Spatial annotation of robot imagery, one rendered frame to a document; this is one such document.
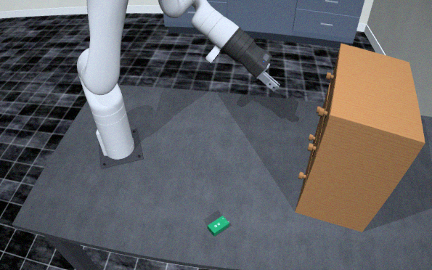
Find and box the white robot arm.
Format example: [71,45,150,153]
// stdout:
[77,0,223,159]

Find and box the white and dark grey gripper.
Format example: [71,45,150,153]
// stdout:
[205,17,280,91]

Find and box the tan wooden chest of drawers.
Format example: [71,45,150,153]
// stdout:
[295,44,425,232]

